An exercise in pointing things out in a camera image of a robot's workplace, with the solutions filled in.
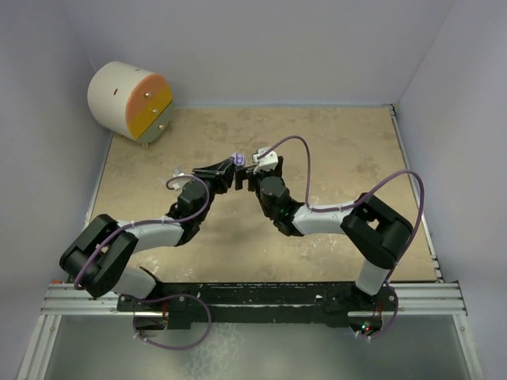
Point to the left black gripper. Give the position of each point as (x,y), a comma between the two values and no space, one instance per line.
(219,174)

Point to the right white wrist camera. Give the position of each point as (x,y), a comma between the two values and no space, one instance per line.
(264,161)

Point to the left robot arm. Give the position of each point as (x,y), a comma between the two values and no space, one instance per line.
(97,260)

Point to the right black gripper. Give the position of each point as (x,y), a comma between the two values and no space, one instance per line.
(243,173)

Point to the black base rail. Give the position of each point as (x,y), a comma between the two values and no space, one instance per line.
(330,303)

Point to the aluminium frame rail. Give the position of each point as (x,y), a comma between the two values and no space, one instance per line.
(412,299)

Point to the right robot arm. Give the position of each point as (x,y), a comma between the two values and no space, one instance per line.
(379,232)

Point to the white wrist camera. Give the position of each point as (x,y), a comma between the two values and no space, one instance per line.
(178,180)
(264,161)

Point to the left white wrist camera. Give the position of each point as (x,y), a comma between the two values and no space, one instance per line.
(178,180)

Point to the purple earbud charging case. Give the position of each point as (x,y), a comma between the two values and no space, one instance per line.
(239,159)

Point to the round drawer cabinet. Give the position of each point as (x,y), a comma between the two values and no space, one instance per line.
(133,102)

